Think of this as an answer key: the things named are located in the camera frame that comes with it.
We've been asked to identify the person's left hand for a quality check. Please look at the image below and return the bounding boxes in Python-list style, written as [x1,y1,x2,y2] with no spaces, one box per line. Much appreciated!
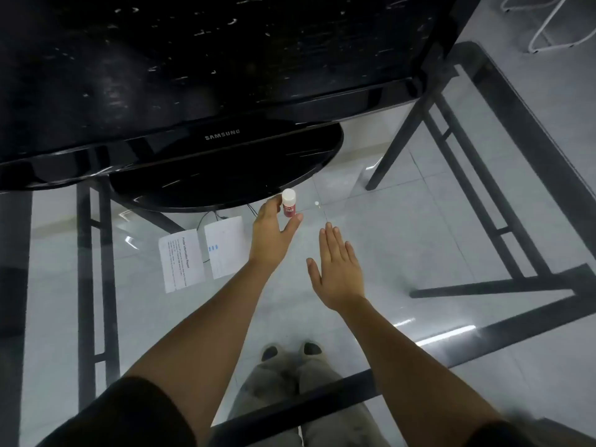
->
[249,197,304,275]

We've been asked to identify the person's right hand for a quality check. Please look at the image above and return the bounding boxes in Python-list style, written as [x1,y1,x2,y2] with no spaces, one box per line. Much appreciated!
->
[305,223,368,314]

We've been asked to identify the person's right forearm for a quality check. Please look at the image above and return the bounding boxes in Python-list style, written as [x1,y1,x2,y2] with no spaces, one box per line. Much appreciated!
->
[333,295,508,447]

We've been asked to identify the person's left forearm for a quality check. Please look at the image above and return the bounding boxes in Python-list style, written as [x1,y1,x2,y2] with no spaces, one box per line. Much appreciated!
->
[122,258,276,447]

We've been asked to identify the grey trousers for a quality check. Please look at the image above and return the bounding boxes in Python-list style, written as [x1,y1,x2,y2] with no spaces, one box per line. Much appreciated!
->
[228,353,387,447]

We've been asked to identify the black flat-screen television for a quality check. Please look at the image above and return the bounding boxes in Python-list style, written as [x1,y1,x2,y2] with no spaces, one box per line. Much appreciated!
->
[0,0,485,214]

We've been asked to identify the black shirt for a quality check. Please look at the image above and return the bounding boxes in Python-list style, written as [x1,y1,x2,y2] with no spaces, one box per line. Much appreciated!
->
[37,376,596,447]

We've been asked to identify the thin black cable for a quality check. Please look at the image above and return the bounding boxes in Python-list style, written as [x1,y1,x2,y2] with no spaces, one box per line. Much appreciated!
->
[195,203,260,238]

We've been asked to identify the black metal table frame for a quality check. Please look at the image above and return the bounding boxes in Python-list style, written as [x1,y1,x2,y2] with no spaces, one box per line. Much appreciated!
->
[0,41,596,447]

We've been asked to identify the white metal chair frame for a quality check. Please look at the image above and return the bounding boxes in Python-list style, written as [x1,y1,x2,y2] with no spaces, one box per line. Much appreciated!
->
[500,0,596,54]

